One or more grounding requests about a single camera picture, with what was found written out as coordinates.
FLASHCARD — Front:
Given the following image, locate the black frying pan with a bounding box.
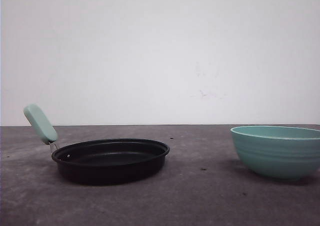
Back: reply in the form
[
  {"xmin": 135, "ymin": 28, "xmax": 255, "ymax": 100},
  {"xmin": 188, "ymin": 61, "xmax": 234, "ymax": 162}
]
[{"xmin": 23, "ymin": 104, "xmax": 170, "ymax": 185}]

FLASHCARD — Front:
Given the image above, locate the teal ceramic bowl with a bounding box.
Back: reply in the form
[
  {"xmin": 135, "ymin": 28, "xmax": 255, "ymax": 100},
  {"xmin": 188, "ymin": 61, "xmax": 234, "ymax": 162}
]
[{"xmin": 230, "ymin": 125, "xmax": 320, "ymax": 180}]

